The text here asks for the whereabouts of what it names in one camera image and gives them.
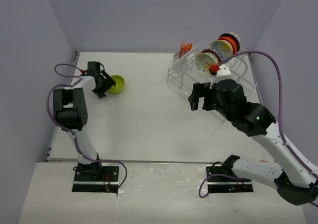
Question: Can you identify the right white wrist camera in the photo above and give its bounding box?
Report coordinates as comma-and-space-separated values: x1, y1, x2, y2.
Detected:
210, 65, 232, 89

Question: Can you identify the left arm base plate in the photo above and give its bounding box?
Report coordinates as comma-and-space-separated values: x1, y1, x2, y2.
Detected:
72, 165, 119, 194

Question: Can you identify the white cutlery holder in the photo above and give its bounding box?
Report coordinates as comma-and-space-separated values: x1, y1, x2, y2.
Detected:
172, 50, 188, 70

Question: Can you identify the red patterned glass bowl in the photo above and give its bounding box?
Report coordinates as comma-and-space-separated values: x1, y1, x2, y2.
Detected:
202, 49, 223, 64

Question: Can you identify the lime green bowl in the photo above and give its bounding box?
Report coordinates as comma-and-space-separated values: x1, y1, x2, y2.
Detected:
109, 75, 125, 94

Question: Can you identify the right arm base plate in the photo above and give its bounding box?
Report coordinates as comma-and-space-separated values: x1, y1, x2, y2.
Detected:
206, 164, 254, 193

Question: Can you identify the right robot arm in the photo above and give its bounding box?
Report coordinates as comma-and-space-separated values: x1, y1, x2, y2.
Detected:
188, 79, 318, 206

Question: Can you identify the white red lattice bowl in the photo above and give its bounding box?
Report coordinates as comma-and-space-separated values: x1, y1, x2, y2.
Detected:
229, 32, 241, 46

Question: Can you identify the purple cable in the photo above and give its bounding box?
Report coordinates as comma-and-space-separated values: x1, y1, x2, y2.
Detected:
198, 50, 318, 209
46, 64, 129, 193

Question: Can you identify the white wire dish rack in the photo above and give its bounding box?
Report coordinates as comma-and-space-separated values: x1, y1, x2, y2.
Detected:
166, 45, 260, 103

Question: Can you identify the blue yellow sun bowl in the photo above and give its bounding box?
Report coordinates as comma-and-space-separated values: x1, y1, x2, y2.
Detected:
209, 40, 233, 62

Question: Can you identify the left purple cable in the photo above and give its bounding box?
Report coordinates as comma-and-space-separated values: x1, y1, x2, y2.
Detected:
46, 64, 129, 193

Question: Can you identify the orange plastic fork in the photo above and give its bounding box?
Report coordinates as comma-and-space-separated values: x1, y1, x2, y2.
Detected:
179, 41, 185, 58

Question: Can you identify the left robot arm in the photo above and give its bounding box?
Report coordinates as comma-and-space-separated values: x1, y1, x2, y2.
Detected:
46, 61, 116, 181

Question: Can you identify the black bowl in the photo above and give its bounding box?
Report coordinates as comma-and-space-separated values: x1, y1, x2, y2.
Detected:
219, 33, 240, 53

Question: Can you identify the white floral pattern bowl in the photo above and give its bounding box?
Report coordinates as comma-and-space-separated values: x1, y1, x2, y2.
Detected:
195, 53, 219, 75

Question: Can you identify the orange plastic spoon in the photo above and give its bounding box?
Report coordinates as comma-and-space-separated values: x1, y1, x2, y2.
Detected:
183, 43, 192, 55

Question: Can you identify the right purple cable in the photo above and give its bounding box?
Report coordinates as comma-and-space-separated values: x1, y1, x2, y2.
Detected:
198, 50, 318, 209

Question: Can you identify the orange bowl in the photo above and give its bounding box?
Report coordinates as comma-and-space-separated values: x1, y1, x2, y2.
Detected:
218, 36, 238, 55

